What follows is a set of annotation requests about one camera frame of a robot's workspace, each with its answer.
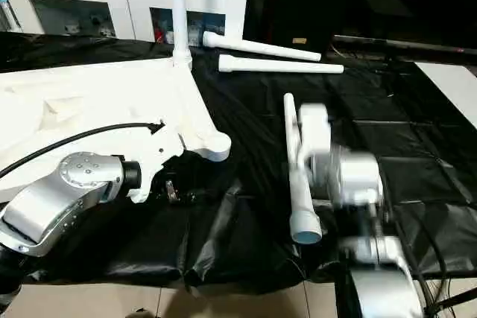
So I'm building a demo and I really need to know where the black slanted stand bar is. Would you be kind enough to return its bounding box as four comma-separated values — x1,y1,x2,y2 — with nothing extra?
425,288,477,316

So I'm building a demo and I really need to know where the white plastic table leg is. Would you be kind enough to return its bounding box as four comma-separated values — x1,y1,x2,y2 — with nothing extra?
218,54,346,75
169,0,194,71
202,31,323,63
282,92,323,246

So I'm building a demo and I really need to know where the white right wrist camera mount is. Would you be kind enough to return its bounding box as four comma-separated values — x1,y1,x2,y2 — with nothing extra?
296,103,334,179

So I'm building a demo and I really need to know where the white plastic table top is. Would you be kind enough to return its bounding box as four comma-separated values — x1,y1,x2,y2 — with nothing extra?
0,56,233,209

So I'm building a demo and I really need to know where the black work surface mat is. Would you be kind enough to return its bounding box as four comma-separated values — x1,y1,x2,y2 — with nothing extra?
0,31,477,295

